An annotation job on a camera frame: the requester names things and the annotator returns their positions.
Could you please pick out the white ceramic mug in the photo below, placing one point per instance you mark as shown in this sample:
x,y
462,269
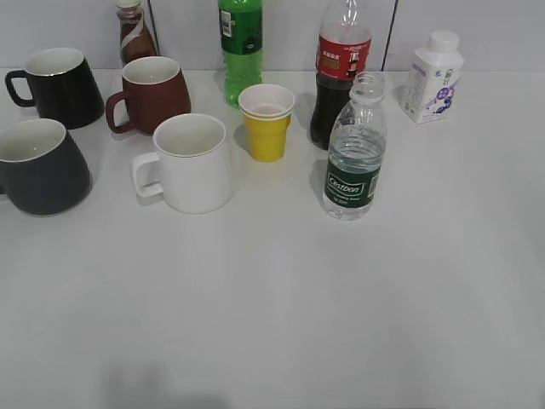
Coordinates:
x,y
191,164

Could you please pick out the cola bottle red label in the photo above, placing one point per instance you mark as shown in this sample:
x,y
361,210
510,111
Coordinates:
x,y
344,43

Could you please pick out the white yogurt drink carton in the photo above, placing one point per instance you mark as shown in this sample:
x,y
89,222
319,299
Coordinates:
x,y
434,74

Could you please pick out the brown chocolate drink bottle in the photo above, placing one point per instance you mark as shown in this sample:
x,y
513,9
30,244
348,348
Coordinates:
x,y
135,38

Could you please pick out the green soda bottle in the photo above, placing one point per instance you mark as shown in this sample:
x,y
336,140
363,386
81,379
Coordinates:
x,y
241,30

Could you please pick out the black ceramic mug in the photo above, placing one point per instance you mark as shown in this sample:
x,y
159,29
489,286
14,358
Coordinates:
x,y
59,83

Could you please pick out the clear water bottle green label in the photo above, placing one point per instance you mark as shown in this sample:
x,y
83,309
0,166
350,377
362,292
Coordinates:
x,y
357,147

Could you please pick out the dark grey ceramic mug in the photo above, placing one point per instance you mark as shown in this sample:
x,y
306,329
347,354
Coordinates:
x,y
43,172

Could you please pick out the maroon ceramic mug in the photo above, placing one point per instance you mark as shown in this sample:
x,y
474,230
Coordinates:
x,y
154,90

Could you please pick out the yellow paper cup stack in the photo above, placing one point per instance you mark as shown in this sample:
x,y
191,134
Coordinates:
x,y
267,110

